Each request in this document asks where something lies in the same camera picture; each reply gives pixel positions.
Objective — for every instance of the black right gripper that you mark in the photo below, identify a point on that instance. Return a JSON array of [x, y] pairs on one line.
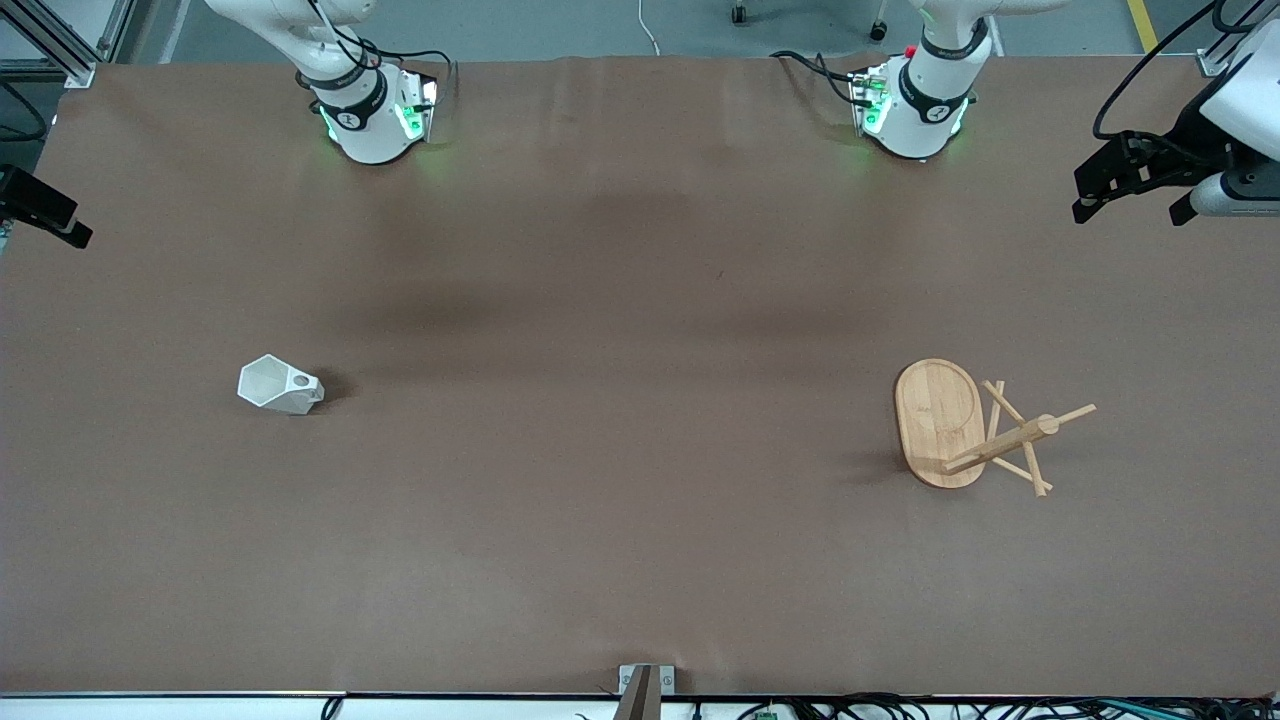
[[35, 203]]

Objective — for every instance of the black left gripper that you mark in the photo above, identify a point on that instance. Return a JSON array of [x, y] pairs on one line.
[[1172, 156]]

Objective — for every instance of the white hexagonal cup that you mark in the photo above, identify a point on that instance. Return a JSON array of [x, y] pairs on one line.
[[270, 385]]

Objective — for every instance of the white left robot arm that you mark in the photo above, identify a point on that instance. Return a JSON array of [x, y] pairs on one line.
[[925, 100]]

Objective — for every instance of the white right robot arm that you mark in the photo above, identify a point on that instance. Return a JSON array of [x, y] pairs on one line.
[[370, 130]]

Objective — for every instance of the wooden cup rack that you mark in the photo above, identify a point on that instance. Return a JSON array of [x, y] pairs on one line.
[[935, 420]]

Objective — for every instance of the brown table cover sheet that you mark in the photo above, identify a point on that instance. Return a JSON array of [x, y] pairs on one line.
[[640, 400]]

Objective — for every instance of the aluminium frame profile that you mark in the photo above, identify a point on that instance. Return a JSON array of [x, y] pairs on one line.
[[60, 50], [1213, 62]]

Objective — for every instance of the grey metal camera bracket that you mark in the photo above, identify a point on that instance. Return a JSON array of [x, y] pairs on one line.
[[646, 685]]

